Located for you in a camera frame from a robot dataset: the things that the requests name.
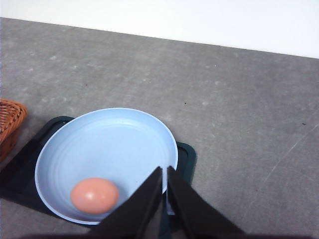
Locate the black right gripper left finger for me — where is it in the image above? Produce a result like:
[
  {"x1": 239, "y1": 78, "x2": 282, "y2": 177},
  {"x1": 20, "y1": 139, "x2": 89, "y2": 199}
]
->
[{"x1": 89, "y1": 167, "x2": 165, "y2": 239}]

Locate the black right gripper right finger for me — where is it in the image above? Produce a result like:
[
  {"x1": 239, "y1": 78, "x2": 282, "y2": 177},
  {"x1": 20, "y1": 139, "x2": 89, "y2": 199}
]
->
[{"x1": 167, "y1": 166, "x2": 248, "y2": 239}]

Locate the brown egg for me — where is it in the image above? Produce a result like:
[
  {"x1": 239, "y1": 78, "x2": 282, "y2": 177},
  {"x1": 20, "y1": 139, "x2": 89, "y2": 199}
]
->
[{"x1": 70, "y1": 178, "x2": 119, "y2": 214}]

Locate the light blue plate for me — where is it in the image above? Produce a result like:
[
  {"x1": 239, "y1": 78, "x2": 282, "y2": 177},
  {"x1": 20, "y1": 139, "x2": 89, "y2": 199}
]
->
[{"x1": 34, "y1": 108, "x2": 178, "y2": 225}]

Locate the brown wicker basket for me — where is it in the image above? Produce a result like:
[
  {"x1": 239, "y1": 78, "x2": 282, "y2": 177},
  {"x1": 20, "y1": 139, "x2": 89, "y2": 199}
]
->
[{"x1": 0, "y1": 99, "x2": 27, "y2": 162}]

